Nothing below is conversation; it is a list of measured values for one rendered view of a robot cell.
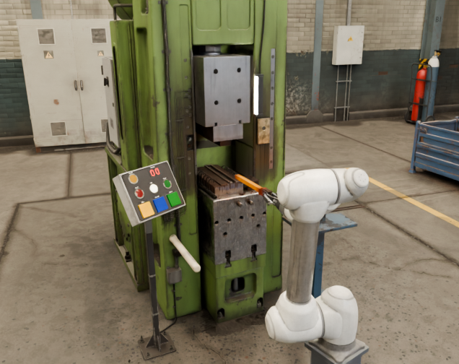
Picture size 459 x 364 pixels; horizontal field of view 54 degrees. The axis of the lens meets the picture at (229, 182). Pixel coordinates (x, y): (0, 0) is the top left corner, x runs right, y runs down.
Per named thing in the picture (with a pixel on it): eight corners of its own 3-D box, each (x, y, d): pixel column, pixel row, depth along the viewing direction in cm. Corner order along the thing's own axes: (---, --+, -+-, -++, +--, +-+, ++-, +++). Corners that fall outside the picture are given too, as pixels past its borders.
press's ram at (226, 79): (262, 121, 282) (263, 55, 270) (205, 127, 267) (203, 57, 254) (233, 111, 319) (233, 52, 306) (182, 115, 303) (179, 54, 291)
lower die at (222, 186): (242, 192, 292) (242, 179, 289) (214, 196, 284) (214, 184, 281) (217, 174, 328) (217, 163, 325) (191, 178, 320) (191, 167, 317)
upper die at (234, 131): (242, 138, 280) (242, 123, 277) (213, 141, 272) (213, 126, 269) (216, 126, 316) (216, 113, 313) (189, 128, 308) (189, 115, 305)
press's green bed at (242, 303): (264, 311, 322) (265, 253, 307) (216, 326, 307) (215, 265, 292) (232, 275, 369) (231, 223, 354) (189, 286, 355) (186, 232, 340)
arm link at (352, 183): (349, 172, 176) (317, 175, 173) (372, 158, 159) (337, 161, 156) (356, 205, 173) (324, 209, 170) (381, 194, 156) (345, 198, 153)
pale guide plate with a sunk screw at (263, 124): (269, 143, 303) (270, 118, 298) (258, 144, 300) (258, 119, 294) (268, 142, 305) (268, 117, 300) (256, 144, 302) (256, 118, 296)
